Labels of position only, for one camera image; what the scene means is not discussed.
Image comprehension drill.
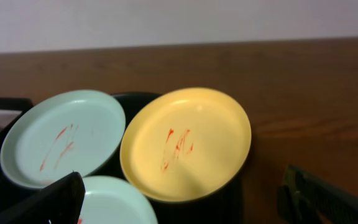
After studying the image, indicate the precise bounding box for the light green plate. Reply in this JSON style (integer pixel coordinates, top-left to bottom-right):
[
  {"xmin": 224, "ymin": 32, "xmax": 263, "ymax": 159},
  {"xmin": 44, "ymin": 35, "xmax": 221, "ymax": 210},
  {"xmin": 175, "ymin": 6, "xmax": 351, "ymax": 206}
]
[
  {"xmin": 0, "ymin": 90, "xmax": 126, "ymax": 189},
  {"xmin": 77, "ymin": 176, "xmax": 158, "ymax": 224}
]

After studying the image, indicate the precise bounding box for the black rectangular water tray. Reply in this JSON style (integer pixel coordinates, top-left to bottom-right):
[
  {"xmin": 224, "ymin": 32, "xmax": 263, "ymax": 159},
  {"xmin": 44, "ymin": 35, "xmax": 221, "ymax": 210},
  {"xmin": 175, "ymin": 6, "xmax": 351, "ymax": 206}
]
[{"xmin": 0, "ymin": 98, "xmax": 33, "ymax": 138}]

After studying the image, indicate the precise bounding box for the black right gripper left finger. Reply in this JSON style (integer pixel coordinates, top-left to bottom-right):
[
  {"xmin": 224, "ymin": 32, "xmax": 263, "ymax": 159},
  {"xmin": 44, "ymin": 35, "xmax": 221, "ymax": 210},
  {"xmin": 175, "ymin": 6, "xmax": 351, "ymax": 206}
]
[{"xmin": 0, "ymin": 172, "xmax": 85, "ymax": 224}]

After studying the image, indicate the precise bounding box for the yellow plate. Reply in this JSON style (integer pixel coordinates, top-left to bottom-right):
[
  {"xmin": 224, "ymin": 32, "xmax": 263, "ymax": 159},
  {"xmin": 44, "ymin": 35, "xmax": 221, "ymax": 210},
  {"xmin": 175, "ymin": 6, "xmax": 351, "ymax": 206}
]
[{"xmin": 120, "ymin": 88, "xmax": 252, "ymax": 203}]

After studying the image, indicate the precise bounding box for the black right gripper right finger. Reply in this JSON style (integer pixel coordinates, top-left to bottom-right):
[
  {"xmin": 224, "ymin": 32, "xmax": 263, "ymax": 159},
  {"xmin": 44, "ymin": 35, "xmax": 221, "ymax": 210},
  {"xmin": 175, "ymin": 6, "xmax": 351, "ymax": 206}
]
[{"xmin": 277, "ymin": 165, "xmax": 358, "ymax": 224}]

